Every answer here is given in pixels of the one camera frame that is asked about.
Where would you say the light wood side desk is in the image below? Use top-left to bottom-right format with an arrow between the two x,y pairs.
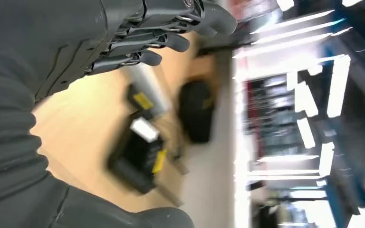
30,31 -> 217,214

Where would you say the small black device yellow label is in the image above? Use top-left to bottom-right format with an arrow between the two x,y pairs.
126,84 -> 155,111

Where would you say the black office chair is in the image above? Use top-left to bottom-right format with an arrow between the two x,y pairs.
177,79 -> 217,144

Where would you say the dark storage shelf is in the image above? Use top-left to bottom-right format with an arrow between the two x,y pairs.
245,78 -> 297,159

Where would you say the ribbed grey left arm sleeve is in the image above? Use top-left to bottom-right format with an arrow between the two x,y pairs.
0,58 -> 49,209

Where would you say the black remote controller with antennas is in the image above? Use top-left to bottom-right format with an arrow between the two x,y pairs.
106,110 -> 168,195

